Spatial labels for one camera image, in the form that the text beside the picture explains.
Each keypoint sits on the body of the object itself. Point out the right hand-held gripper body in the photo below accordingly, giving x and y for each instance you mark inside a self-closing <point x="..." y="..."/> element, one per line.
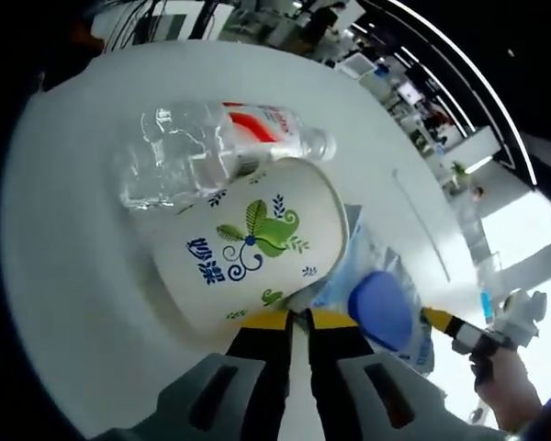
<point x="519" y="321"/>

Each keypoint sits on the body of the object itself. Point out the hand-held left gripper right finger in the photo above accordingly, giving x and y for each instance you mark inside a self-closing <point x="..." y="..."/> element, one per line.
<point x="335" y="386"/>

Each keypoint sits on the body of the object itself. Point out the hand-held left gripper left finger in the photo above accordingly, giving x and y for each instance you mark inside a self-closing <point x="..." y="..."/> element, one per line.
<point x="257" y="376"/>

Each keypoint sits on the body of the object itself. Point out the blue lidded soft packet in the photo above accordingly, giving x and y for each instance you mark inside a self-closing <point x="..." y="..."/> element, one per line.
<point x="376" y="248"/>

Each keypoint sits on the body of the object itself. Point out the white paper cup leaf print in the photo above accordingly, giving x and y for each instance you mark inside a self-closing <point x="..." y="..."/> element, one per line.
<point x="284" y="193"/>

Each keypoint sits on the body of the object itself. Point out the clear plastic bottle red label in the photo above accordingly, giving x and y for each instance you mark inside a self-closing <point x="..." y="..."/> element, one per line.
<point x="174" y="151"/>

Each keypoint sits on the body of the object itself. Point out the green potted plant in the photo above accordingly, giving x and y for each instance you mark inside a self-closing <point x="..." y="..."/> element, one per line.
<point x="459" y="172"/>

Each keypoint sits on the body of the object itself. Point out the curved ceiling light strip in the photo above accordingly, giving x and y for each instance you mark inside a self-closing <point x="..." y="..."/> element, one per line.
<point x="482" y="73"/>

